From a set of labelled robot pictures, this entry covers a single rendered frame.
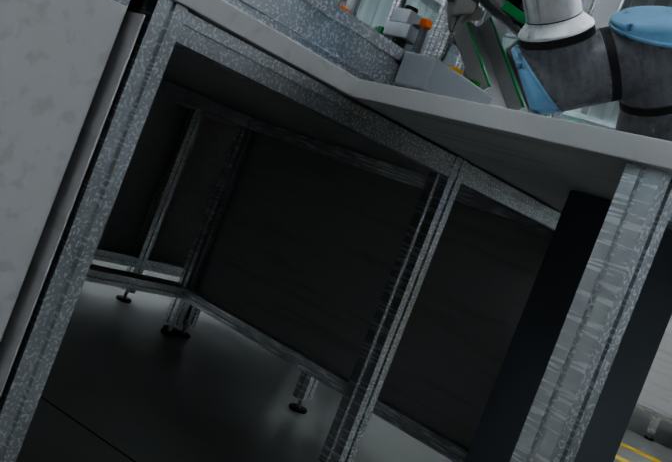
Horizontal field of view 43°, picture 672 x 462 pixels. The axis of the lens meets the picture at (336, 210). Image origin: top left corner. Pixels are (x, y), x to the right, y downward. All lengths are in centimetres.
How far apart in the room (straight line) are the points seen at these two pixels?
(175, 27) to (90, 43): 11
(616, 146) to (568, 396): 27
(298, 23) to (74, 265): 50
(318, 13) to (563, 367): 67
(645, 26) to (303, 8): 50
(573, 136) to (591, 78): 35
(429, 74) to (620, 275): 63
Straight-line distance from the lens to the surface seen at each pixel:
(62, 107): 102
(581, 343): 95
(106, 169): 106
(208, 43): 112
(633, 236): 95
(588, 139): 99
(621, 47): 135
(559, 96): 135
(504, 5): 192
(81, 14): 102
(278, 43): 117
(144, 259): 335
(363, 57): 142
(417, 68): 147
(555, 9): 132
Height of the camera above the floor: 68
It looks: 1 degrees down
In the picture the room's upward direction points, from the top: 21 degrees clockwise
